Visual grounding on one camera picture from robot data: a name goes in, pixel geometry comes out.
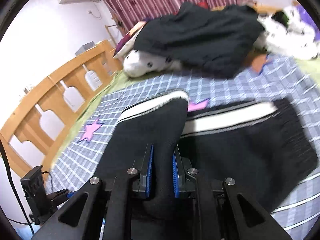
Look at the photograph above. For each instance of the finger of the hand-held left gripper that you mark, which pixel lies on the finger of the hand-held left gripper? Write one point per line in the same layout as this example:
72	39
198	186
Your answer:
60	196

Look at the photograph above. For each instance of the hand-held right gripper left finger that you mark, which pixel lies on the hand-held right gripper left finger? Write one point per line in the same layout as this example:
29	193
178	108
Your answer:
150	170

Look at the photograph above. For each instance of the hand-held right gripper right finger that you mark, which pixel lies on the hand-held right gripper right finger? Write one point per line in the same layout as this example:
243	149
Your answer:
175	177

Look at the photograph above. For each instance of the black pants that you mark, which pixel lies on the black pants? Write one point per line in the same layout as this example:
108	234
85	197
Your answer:
237	155

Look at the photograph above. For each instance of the green bed sheet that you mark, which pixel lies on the green bed sheet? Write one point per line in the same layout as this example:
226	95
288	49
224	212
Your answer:
105	90

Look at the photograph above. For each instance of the grey checked star blanket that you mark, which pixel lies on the grey checked star blanket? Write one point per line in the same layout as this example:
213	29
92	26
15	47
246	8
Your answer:
225	87

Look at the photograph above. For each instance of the white flower print quilt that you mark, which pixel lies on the white flower print quilt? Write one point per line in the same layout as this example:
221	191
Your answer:
140	62

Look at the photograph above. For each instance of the purple patterned pillow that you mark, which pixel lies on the purple patterned pillow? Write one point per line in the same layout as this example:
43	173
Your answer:
125	42

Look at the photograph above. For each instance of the grey box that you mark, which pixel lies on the grey box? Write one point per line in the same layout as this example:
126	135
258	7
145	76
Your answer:
85	48

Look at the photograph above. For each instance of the black clothing heap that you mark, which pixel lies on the black clothing heap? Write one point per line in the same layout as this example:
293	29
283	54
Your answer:
200	37

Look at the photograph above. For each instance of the wooden coat rack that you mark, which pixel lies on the wooden coat rack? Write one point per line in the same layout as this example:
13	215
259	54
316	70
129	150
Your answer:
115	31

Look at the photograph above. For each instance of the red box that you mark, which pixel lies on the red box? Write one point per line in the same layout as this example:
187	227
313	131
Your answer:
202	4

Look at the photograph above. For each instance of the purple plush toy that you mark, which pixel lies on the purple plush toy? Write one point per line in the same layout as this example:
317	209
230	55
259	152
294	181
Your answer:
308	15

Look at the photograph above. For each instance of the wooden bed frame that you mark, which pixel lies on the wooden bed frame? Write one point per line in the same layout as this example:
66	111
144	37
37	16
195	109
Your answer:
30	110

